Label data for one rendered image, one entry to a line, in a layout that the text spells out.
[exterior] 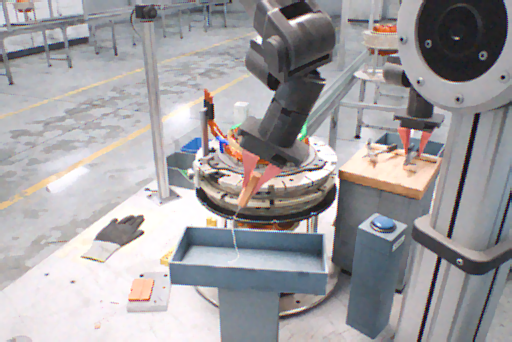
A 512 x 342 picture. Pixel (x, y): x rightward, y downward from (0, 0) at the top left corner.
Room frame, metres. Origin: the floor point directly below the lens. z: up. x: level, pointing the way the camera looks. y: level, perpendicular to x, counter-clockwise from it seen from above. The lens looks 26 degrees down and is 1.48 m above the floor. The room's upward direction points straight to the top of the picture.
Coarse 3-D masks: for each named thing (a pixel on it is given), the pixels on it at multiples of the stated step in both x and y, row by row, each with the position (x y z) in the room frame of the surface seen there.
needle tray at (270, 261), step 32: (192, 256) 0.60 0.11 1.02; (224, 256) 0.60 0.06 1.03; (256, 256) 0.60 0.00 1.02; (288, 256) 0.60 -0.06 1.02; (320, 256) 0.60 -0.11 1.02; (224, 288) 0.54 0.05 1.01; (256, 288) 0.52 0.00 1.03; (288, 288) 0.51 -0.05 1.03; (320, 288) 0.51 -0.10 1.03; (224, 320) 0.54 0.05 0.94; (256, 320) 0.53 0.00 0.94
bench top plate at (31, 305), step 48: (144, 192) 1.29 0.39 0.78; (192, 192) 1.29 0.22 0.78; (144, 240) 1.00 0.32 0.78; (48, 288) 0.79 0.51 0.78; (96, 288) 0.80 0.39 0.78; (192, 288) 0.80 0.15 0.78; (336, 288) 0.80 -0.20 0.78; (0, 336) 0.64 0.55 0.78; (48, 336) 0.64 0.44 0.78; (96, 336) 0.65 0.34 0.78; (144, 336) 0.65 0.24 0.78; (192, 336) 0.65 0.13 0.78; (288, 336) 0.65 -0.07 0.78; (336, 336) 0.65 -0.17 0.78; (384, 336) 0.65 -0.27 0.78
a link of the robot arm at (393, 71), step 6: (396, 54) 0.97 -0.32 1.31; (390, 60) 0.96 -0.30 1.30; (396, 60) 0.95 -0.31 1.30; (384, 66) 0.97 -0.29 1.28; (390, 66) 0.96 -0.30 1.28; (396, 66) 0.94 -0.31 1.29; (402, 66) 0.93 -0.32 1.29; (384, 72) 0.97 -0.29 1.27; (390, 72) 0.95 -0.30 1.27; (396, 72) 0.94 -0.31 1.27; (402, 72) 0.92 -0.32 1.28; (384, 78) 0.97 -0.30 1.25; (390, 78) 0.95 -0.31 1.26; (396, 78) 0.93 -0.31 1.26; (402, 78) 0.92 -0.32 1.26; (396, 84) 0.95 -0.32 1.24; (402, 84) 0.93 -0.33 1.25; (408, 84) 0.94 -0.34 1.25
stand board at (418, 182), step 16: (352, 160) 0.92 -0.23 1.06; (384, 160) 0.92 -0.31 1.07; (400, 160) 0.92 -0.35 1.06; (416, 160) 0.92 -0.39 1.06; (352, 176) 0.86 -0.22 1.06; (368, 176) 0.84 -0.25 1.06; (384, 176) 0.84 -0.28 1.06; (400, 176) 0.84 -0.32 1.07; (416, 176) 0.84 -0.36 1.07; (432, 176) 0.85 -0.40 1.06; (400, 192) 0.80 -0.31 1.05; (416, 192) 0.78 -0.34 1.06
